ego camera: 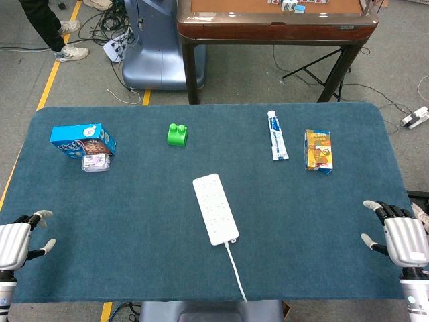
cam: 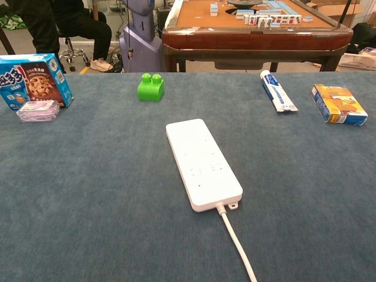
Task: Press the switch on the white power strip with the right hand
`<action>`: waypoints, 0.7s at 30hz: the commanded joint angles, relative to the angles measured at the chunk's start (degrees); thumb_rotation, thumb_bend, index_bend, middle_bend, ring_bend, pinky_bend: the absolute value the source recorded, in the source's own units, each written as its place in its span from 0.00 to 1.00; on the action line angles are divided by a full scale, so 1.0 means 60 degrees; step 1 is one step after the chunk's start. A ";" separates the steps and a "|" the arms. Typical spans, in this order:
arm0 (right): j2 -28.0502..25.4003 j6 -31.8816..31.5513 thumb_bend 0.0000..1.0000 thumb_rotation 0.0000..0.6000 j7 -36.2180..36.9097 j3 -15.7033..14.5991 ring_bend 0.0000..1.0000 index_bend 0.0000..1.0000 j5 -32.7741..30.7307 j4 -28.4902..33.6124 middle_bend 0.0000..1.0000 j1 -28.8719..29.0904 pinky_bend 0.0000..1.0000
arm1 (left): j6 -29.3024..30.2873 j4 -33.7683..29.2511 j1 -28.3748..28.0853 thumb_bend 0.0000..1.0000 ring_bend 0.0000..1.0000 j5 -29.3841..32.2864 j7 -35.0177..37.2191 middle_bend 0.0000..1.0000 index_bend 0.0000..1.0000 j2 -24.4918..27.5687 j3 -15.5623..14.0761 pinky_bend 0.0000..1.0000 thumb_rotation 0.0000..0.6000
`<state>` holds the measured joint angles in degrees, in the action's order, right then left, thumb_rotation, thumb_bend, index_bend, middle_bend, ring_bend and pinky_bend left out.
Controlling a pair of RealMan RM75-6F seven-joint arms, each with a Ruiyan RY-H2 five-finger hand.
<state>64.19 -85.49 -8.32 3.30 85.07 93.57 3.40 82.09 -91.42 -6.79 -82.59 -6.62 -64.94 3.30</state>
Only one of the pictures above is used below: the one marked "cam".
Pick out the white power strip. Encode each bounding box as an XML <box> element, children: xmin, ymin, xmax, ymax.
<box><xmin>165</xmin><ymin>118</ymin><xmax>244</xmax><ymax>213</ymax></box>

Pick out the green toy building block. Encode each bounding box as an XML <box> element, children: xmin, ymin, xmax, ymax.
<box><xmin>137</xmin><ymin>72</ymin><xmax>165</xmax><ymax>103</ymax></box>

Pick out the blue table cloth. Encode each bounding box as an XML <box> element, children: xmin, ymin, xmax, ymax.
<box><xmin>0</xmin><ymin>71</ymin><xmax>376</xmax><ymax>282</ymax></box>

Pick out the white blue toothpaste tube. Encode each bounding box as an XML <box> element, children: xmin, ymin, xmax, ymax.
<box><xmin>259</xmin><ymin>70</ymin><xmax>299</xmax><ymax>113</ymax></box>

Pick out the brown mahjong table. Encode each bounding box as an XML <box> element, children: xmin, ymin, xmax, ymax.
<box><xmin>161</xmin><ymin>0</ymin><xmax>354</xmax><ymax>73</ymax></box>

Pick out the chrome swivel stool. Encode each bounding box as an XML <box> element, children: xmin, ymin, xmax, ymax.
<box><xmin>58</xmin><ymin>29</ymin><xmax>91</xmax><ymax>73</ymax></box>

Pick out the seated person in black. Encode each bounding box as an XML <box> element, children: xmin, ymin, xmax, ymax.
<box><xmin>52</xmin><ymin>0</ymin><xmax>114</xmax><ymax>72</ymax></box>

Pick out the small clear plastic pack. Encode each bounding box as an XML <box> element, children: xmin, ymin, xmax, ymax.
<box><xmin>16</xmin><ymin>99</ymin><xmax>61</xmax><ymax>123</ymax></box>

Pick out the orange blue biscuit box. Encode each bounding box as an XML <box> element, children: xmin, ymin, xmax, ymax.
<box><xmin>310</xmin><ymin>83</ymin><xmax>369</xmax><ymax>126</ymax></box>

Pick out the blue chocolate cookie box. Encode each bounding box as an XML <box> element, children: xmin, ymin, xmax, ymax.
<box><xmin>0</xmin><ymin>53</ymin><xmax>74</xmax><ymax>112</ymax></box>

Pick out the standing person in black trousers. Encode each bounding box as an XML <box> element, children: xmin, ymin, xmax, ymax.
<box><xmin>0</xmin><ymin>0</ymin><xmax>67</xmax><ymax>73</ymax></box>

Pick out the white plastic basket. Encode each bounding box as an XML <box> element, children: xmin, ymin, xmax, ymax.
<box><xmin>337</xmin><ymin>51</ymin><xmax>376</xmax><ymax>71</ymax></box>

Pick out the black bag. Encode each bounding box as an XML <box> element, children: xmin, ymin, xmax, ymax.
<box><xmin>348</xmin><ymin>22</ymin><xmax>376</xmax><ymax>54</ymax></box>

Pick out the hanging black cord with tag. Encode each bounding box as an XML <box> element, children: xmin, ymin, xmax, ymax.
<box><xmin>126</xmin><ymin>0</ymin><xmax>135</xmax><ymax>60</ymax></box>

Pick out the white cable with connector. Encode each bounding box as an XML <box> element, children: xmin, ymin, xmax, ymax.
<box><xmin>216</xmin><ymin>202</ymin><xmax>259</xmax><ymax>282</ymax></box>

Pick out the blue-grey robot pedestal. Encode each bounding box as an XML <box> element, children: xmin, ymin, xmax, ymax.
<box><xmin>118</xmin><ymin>0</ymin><xmax>164</xmax><ymax>73</ymax></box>

